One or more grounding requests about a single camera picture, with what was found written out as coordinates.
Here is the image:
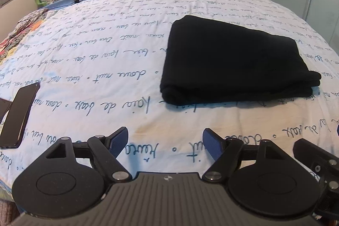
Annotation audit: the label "large black smartphone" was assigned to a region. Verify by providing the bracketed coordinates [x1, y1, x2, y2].
[0, 82, 41, 149]

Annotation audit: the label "colourful patchwork quilt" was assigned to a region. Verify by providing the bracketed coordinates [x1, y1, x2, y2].
[0, 8, 50, 64]

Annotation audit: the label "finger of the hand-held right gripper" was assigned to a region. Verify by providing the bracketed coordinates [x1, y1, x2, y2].
[293, 138, 339, 214]

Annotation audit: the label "white script-printed bed sheet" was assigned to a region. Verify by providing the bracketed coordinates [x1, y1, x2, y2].
[0, 0, 339, 191]

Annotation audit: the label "small black smartphone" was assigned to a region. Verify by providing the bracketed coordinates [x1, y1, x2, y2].
[0, 98, 13, 124]

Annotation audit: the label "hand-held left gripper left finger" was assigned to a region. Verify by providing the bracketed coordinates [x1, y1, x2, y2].
[42, 126, 133, 184]

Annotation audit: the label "black pants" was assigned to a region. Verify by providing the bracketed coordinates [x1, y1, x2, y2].
[160, 15, 322, 106]

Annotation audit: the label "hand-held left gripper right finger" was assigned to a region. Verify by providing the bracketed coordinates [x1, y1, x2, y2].
[202, 128, 290, 184]

